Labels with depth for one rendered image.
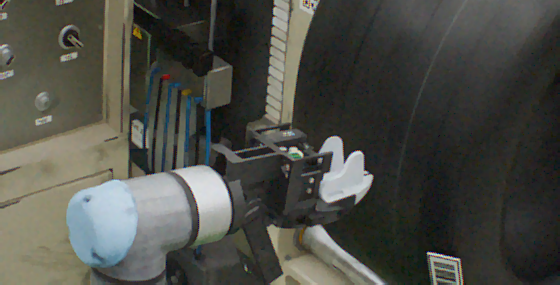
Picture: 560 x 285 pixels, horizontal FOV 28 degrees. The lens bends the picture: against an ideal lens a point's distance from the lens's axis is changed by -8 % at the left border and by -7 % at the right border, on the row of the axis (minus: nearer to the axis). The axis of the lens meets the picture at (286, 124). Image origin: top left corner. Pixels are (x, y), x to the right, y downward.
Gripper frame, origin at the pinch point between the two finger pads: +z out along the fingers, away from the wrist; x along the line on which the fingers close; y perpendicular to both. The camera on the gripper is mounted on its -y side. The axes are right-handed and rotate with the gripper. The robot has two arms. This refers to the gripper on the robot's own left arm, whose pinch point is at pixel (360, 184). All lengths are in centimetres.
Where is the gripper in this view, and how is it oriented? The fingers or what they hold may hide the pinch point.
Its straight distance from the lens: 128.1
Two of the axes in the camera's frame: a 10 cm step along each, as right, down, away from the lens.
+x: -6.2, -4.2, 6.6
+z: 7.7, -1.5, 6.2
